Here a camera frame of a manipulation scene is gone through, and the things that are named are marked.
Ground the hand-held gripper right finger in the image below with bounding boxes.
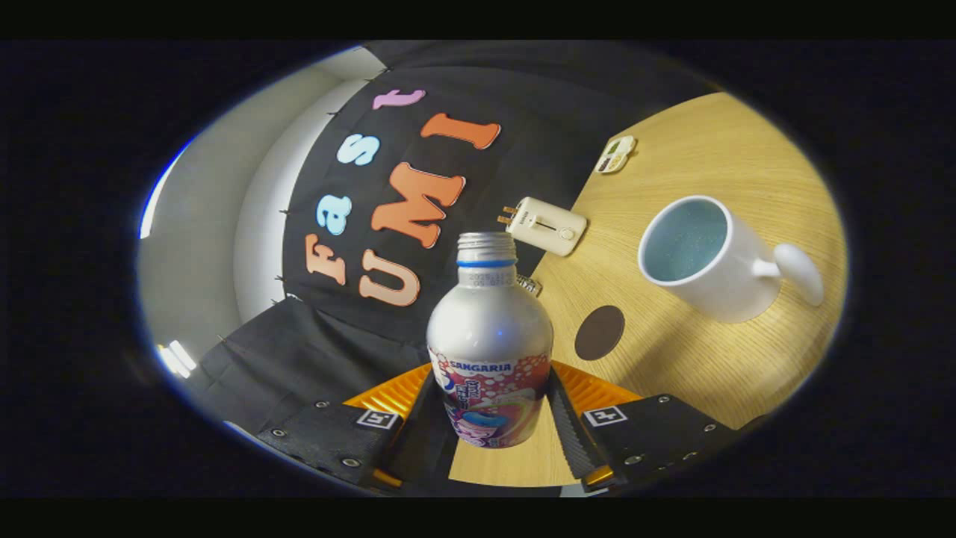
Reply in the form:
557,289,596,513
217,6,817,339
547,360,748,490

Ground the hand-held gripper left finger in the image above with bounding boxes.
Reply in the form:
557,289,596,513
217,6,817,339
254,362,458,494

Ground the dark brown round coaster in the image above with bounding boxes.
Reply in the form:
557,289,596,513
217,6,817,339
574,305,627,362

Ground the silver juice bottle colourful label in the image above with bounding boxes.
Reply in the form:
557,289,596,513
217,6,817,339
426,231,555,449

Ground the white cup blue inside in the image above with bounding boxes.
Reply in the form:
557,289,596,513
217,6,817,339
637,195,825,324

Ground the black backdrop cloth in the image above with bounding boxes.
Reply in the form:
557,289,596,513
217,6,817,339
187,41,718,486

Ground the wooden table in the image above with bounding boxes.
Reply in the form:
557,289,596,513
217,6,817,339
448,91,848,488

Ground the white toaster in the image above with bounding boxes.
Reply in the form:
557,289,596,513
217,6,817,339
506,197,589,258

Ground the white divided dish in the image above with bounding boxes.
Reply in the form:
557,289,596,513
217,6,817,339
596,135,637,175

